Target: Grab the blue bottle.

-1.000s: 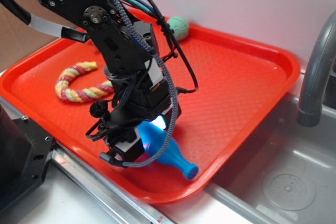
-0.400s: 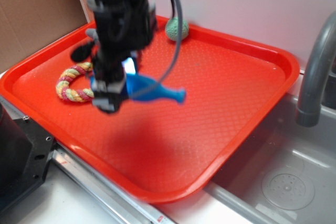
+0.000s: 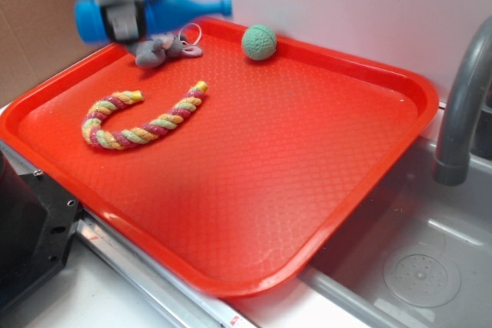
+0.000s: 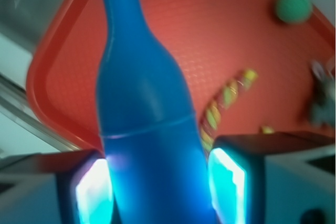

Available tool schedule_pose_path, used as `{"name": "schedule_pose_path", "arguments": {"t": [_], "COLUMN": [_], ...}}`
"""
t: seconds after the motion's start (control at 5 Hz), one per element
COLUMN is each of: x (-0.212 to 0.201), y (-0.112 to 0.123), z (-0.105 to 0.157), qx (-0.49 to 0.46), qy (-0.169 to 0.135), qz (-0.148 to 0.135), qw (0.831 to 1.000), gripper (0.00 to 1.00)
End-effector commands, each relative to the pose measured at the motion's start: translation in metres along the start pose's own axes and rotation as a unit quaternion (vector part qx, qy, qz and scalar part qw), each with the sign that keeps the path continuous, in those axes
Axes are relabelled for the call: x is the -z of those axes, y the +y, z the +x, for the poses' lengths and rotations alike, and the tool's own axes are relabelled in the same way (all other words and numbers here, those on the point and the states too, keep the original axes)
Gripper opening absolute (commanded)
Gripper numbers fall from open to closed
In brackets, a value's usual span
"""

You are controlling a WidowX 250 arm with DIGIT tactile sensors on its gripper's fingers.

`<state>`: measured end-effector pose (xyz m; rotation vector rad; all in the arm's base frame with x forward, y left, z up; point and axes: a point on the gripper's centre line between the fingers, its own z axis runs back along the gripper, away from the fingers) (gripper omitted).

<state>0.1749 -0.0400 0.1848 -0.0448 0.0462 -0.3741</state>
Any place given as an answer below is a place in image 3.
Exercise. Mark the blue plastic bottle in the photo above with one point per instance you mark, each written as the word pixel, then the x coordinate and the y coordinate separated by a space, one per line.
pixel 161 16

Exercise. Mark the grey plush mouse toy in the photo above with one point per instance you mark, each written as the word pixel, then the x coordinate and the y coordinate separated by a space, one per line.
pixel 156 50

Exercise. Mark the brown cardboard panel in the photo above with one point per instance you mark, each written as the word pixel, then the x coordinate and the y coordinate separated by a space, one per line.
pixel 38 40

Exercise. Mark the green rubber ball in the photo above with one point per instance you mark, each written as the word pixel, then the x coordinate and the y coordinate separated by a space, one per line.
pixel 259 42

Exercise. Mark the red plastic tray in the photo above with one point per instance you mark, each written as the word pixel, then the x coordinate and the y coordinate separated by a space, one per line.
pixel 241 195

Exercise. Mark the grey toy faucet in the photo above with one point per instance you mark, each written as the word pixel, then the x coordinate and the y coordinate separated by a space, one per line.
pixel 466 124

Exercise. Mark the grey toy sink basin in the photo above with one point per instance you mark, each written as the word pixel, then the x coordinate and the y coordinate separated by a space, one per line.
pixel 414 253

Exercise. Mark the multicolour twisted rope toy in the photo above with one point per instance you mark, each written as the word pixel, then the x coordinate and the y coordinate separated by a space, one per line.
pixel 94 135

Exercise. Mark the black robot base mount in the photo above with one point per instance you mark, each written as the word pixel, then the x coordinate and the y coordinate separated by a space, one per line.
pixel 38 219

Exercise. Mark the metal rail strip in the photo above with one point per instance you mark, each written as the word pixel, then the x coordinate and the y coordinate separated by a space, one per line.
pixel 107 282

